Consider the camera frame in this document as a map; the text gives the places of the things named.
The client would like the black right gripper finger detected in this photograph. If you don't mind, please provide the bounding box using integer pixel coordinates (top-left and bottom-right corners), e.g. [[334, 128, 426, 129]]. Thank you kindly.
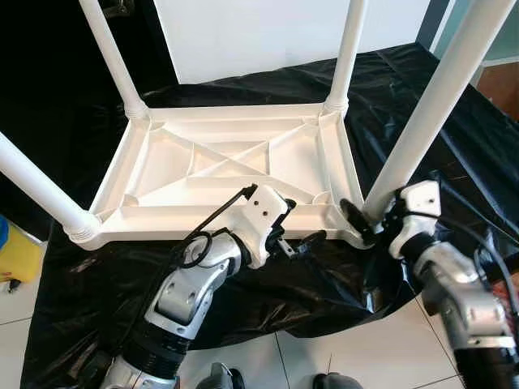
[[339, 199, 378, 244]]

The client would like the white plastic table top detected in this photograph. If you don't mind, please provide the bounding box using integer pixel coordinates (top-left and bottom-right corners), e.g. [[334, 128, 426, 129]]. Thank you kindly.
[[77, 99, 378, 250]]

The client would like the black plastic cover sheet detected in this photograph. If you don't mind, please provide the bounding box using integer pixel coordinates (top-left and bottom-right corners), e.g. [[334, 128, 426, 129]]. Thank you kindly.
[[20, 42, 519, 389]]

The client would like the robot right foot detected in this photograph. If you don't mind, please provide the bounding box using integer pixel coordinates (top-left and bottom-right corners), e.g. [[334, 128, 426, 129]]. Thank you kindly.
[[312, 373, 362, 389]]

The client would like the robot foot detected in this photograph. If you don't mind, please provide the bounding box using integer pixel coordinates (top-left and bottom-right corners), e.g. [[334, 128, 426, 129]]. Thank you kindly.
[[312, 373, 362, 389], [199, 362, 246, 389]]

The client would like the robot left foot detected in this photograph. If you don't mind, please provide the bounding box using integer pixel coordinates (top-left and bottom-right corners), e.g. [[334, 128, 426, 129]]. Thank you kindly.
[[199, 362, 246, 389]]

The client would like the brown wooden cabinet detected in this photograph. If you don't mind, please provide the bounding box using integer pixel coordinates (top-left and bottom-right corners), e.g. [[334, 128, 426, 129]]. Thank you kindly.
[[476, 58, 519, 118]]

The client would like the yellow plastic container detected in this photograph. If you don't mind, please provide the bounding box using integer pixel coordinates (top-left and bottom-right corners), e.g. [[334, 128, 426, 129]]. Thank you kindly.
[[0, 217, 45, 283]]

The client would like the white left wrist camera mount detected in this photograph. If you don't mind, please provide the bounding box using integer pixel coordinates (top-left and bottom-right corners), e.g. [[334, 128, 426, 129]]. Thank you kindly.
[[231, 185, 294, 270]]

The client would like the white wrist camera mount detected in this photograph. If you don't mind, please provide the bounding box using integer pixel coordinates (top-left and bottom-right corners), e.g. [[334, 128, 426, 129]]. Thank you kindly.
[[388, 180, 443, 260], [231, 185, 294, 270]]

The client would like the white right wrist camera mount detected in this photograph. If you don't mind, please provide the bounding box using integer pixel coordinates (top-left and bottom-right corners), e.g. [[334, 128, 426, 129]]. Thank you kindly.
[[388, 180, 443, 260]]

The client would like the brass door handle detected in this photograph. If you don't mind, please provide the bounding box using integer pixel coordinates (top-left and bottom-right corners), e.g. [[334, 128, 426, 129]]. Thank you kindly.
[[101, 0, 135, 17]]

